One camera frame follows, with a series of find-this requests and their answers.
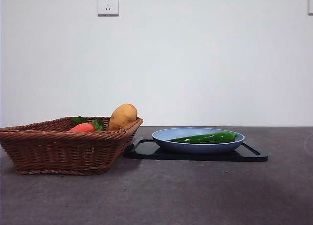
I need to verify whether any blue round plate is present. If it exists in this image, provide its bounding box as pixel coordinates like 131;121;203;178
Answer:
151;127;246;155

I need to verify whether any green chili pepper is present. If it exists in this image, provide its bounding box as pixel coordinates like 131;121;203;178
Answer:
167;131;238;144

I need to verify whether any black tray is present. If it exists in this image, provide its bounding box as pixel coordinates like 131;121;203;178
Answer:
129;138;268;162

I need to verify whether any red carrot with green leaves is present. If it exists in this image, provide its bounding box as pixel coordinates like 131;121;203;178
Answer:
68;115;105;133

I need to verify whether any brown wicker basket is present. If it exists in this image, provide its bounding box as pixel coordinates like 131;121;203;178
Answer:
0;116;144;175

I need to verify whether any white wall socket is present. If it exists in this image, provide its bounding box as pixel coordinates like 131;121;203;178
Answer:
97;0;120;17

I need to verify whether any tan potato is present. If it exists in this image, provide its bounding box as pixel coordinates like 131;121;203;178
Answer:
108;103;138;132

